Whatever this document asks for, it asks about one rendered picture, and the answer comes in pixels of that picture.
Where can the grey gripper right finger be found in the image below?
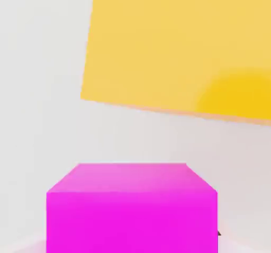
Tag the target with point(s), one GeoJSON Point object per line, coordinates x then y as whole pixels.
{"type": "Point", "coordinates": [221, 243]}

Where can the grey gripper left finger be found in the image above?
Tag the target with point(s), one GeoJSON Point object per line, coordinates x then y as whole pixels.
{"type": "Point", "coordinates": [39, 248]}

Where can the small magenta cube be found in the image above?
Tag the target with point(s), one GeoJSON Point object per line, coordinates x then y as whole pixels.
{"type": "Point", "coordinates": [131, 219]}

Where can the large yellow box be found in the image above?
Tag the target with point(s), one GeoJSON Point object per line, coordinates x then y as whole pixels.
{"type": "Point", "coordinates": [169, 45]}

